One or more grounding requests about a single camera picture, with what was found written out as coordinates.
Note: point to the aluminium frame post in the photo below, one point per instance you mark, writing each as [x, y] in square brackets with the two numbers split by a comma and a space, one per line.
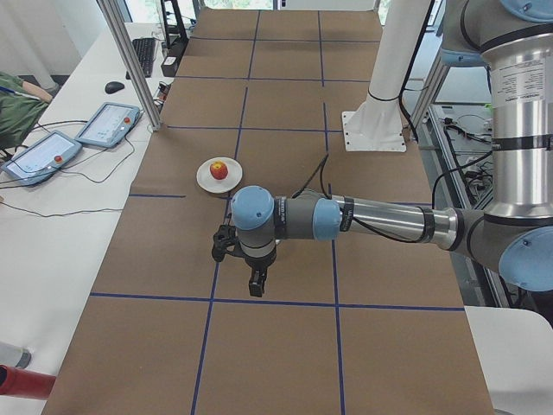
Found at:
[115, 22]

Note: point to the black computer mouse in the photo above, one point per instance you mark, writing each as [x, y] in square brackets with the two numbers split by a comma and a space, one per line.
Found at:
[113, 87]

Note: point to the near teach pendant tablet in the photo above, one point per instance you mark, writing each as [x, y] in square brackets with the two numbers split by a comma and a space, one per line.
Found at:
[41, 160]

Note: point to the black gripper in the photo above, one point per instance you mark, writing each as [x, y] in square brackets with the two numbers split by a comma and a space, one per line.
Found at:
[259, 264]

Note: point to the far teach pendant tablet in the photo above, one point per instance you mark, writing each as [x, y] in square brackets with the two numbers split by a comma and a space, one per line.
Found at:
[109, 125]

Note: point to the white side table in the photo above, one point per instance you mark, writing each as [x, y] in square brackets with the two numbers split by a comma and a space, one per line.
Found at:
[515, 352]

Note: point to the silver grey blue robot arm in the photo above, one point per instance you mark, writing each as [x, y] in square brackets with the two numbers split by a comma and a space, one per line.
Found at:
[512, 236]

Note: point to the red yellow apple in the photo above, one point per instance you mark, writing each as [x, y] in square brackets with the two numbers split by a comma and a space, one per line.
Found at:
[218, 170]

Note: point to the teach pendant tablet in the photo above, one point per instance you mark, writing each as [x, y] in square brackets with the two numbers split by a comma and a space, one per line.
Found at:
[41, 160]
[109, 125]

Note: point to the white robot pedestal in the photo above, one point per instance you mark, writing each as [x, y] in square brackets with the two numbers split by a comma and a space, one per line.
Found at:
[377, 125]

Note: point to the person in green shirt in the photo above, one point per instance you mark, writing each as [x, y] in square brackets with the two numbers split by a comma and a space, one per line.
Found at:
[22, 105]

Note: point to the white round plate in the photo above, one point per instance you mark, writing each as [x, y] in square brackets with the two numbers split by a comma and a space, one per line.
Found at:
[205, 180]

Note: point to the red cylinder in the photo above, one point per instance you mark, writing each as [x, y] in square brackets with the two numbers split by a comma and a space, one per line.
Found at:
[22, 383]

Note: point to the black box with label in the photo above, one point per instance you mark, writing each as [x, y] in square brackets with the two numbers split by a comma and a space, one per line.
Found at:
[169, 66]

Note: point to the black keyboard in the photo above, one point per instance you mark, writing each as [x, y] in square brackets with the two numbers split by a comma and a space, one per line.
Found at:
[145, 49]

